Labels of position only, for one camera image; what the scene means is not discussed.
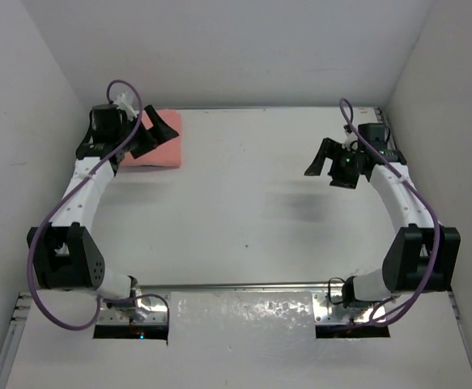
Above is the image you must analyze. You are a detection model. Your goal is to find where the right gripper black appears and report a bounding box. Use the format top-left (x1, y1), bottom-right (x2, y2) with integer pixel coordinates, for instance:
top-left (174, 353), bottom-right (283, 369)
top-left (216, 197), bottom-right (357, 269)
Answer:
top-left (305, 138), bottom-right (363, 189)

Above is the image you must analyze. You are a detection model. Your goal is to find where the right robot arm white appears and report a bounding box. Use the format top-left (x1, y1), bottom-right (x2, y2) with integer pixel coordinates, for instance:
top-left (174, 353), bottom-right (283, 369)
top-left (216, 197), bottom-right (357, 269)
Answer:
top-left (305, 138), bottom-right (461, 308)

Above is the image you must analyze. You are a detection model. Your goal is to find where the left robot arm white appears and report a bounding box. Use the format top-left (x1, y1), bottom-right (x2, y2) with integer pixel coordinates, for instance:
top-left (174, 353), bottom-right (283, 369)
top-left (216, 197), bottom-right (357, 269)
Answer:
top-left (28, 103), bottom-right (182, 300)

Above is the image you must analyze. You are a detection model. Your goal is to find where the aluminium table frame rail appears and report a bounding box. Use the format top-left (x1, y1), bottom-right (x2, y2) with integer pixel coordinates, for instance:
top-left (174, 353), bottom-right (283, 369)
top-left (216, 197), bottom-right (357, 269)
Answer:
top-left (0, 106), bottom-right (463, 389)

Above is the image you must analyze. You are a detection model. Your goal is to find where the white foam front panel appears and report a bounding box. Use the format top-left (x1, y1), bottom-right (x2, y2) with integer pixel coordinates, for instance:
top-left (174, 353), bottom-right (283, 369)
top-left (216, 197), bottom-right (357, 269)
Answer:
top-left (7, 292), bottom-right (472, 388)

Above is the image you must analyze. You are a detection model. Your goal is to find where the pink t-shirt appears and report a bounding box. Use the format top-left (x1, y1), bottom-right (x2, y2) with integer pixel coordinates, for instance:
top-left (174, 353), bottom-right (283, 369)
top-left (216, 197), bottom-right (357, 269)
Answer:
top-left (121, 109), bottom-right (182, 168)

